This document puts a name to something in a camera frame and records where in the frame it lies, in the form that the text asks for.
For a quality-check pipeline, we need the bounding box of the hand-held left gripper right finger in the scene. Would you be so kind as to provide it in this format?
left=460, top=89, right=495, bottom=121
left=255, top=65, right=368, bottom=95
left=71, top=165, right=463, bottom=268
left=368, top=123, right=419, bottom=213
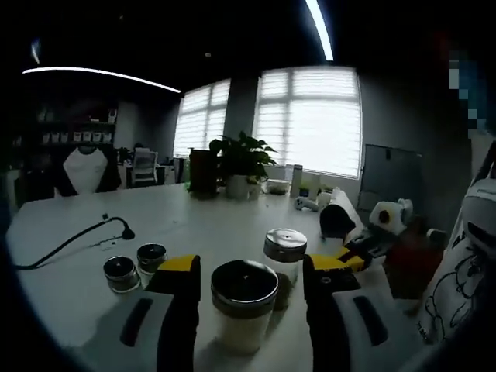
left=302, top=253, right=431, bottom=372

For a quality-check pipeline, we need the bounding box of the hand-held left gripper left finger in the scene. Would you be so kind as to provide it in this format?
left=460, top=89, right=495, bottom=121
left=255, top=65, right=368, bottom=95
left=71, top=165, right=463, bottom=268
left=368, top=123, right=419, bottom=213
left=79, top=253, right=202, bottom=372

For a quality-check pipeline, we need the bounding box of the medium glass seasoning bottle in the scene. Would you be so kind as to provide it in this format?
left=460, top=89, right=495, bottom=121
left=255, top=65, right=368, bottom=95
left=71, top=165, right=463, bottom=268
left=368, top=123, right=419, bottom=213
left=136, top=243, right=168, bottom=277

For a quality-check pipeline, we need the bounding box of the tall white-filled seasoning bottle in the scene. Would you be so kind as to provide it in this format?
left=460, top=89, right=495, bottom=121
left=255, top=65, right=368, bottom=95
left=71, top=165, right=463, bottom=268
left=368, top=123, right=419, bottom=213
left=210, top=259, right=280, bottom=356

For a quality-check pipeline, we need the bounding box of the small glass seasoning bottle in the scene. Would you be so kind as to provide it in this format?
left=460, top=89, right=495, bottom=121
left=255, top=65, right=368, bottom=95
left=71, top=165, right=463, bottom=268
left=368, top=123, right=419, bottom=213
left=103, top=255, right=141, bottom=295

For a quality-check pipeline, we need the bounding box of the tall brown-filled seasoning bottle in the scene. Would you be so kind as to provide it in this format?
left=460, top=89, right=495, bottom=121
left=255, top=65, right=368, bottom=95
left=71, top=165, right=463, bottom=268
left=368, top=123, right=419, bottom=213
left=263, top=227, right=309, bottom=311

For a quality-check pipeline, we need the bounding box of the person's right hand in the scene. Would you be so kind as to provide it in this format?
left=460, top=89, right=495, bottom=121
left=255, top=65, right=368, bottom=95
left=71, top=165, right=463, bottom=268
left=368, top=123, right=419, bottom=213
left=387, top=226, right=446, bottom=301

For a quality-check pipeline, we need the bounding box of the white rolled mat black end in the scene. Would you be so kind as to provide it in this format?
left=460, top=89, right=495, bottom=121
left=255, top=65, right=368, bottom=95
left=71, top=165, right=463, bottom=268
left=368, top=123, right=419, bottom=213
left=319, top=188, right=365, bottom=243

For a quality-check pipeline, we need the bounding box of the grey panel board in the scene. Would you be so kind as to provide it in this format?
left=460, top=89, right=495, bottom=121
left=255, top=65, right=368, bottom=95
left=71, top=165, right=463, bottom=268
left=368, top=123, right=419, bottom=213
left=360, top=143, right=423, bottom=210

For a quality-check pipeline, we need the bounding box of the white game controller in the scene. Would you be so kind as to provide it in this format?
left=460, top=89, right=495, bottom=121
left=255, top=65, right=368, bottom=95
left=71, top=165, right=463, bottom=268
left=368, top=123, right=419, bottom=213
left=294, top=196, right=321, bottom=212

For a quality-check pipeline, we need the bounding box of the white worn device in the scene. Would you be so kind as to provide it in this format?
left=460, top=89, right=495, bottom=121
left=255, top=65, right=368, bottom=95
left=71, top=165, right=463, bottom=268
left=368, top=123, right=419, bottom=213
left=460, top=177, right=496, bottom=249

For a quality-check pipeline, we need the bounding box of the white thermos flask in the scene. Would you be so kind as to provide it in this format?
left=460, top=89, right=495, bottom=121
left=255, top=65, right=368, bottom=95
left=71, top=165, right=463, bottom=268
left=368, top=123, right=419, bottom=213
left=291, top=164, right=304, bottom=198

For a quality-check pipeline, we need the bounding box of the white bowl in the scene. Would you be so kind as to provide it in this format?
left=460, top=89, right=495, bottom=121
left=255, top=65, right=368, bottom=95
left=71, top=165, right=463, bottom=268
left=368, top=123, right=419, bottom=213
left=267, top=178, right=291, bottom=195

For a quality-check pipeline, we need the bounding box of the window with blinds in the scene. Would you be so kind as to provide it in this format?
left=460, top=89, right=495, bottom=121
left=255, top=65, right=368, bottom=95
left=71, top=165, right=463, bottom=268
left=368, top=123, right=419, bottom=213
left=173, top=78, right=232, bottom=160
left=253, top=66, right=363, bottom=180

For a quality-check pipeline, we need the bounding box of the brown box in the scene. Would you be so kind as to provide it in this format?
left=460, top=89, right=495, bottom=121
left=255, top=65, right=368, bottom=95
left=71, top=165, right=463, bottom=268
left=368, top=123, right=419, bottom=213
left=188, top=148, right=220, bottom=198

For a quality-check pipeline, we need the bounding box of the white office chair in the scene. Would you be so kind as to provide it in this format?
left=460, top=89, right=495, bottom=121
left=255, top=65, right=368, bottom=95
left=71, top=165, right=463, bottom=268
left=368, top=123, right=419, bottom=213
left=129, top=149, right=160, bottom=187

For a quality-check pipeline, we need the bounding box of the green plant in white pot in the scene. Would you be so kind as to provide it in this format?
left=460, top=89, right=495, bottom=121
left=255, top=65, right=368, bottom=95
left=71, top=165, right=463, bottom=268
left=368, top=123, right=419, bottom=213
left=208, top=130, right=280, bottom=201

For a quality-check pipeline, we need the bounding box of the black and white shirt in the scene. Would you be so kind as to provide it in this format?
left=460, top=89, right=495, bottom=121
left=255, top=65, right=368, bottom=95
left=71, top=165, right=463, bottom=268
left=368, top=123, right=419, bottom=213
left=53, top=146, right=121, bottom=197

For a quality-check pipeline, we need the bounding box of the shelf of white storage boxes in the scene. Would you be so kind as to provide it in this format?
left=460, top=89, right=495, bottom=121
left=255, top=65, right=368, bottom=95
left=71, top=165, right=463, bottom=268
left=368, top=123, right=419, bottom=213
left=36, top=108, right=117, bottom=146

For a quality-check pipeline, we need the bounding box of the ceiling light strip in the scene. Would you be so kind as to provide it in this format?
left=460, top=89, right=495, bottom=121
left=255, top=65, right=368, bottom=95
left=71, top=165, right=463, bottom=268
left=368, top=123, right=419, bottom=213
left=22, top=66, right=182, bottom=94
left=305, top=0, right=334, bottom=62

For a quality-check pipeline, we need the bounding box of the black cable with plug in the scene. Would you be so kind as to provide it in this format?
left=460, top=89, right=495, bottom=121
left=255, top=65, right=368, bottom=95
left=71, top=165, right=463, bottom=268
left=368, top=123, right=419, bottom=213
left=15, top=215, right=136, bottom=270

